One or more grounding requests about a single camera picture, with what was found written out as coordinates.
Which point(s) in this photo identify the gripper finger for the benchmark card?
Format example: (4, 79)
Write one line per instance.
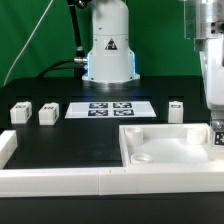
(217, 120)

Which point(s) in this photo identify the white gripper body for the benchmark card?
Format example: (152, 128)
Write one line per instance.
(212, 67)

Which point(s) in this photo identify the white square tabletop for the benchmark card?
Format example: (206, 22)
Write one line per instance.
(162, 144)

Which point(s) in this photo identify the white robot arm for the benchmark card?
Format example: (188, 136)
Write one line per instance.
(111, 62)

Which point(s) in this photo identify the white sheet with tags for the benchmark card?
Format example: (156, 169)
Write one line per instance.
(128, 109)

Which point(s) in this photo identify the white left fence piece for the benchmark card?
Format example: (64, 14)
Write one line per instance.
(8, 144)

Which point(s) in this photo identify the white front fence rail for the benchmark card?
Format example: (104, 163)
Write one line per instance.
(112, 181)

